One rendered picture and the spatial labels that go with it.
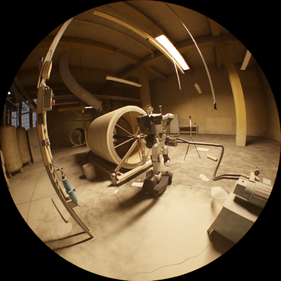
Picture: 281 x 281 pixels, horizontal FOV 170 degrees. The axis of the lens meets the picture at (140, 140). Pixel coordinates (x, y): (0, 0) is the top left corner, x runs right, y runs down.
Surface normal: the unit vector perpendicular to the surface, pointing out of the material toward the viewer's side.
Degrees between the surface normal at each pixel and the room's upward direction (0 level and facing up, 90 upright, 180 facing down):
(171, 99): 90
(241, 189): 90
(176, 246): 0
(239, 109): 90
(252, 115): 90
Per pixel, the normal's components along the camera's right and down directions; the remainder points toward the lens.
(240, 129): -0.68, 0.19
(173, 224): -0.10, -0.98
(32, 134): 0.73, 0.04
